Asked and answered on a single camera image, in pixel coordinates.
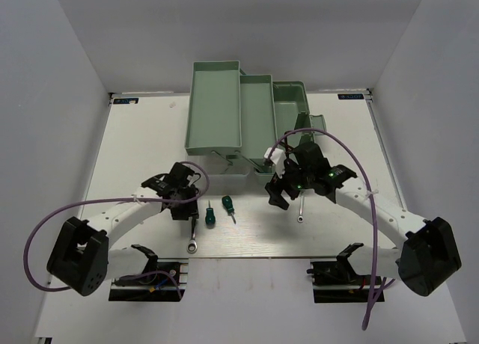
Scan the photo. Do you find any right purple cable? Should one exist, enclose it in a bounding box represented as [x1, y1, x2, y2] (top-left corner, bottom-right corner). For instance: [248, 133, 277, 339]
[269, 129, 396, 331]

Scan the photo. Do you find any green stubby screwdriver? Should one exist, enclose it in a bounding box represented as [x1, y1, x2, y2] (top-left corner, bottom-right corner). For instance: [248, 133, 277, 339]
[222, 195, 237, 224]
[204, 201, 216, 229]

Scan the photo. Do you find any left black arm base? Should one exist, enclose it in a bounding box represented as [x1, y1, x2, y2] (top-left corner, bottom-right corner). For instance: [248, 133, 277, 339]
[108, 245, 188, 302]

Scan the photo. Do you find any right green stubby screwdriver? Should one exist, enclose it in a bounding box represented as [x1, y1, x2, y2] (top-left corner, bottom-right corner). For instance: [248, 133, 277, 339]
[222, 195, 237, 224]

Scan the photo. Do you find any small silver wrench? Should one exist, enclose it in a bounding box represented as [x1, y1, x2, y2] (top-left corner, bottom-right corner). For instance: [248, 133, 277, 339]
[297, 194, 305, 223]

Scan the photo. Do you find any large brown hex key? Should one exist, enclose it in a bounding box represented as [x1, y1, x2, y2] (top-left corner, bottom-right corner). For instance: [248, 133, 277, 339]
[281, 132, 293, 153]

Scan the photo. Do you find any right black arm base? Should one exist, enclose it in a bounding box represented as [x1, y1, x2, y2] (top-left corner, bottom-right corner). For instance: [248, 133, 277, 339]
[306, 243, 371, 304]

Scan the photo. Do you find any blue label sticker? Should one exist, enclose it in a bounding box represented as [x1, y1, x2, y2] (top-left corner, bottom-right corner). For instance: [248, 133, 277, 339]
[338, 93, 364, 100]
[113, 98, 139, 105]

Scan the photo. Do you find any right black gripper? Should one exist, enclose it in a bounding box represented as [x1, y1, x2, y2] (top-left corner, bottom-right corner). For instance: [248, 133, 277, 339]
[266, 157, 314, 210]

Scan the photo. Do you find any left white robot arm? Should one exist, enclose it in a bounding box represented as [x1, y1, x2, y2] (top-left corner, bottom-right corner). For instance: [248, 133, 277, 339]
[46, 161, 207, 296]

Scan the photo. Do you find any right blue label sticker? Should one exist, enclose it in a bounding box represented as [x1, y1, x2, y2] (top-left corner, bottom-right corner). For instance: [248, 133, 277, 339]
[338, 93, 364, 100]

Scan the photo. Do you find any green plastic toolbox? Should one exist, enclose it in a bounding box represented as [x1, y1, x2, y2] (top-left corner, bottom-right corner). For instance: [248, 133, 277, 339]
[185, 61, 326, 184]

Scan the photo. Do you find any left blue label sticker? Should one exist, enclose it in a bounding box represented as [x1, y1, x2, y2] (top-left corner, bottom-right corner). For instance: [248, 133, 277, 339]
[113, 98, 139, 105]

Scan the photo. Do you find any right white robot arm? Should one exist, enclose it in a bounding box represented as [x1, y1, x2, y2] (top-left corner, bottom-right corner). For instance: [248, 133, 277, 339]
[264, 142, 462, 297]

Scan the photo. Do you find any left green stubby screwdriver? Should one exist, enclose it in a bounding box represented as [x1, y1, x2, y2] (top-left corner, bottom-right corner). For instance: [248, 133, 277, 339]
[204, 201, 216, 229]

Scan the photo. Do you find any large silver ratchet wrench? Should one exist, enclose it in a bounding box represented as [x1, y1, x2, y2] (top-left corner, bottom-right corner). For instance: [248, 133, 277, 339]
[187, 218, 198, 254]

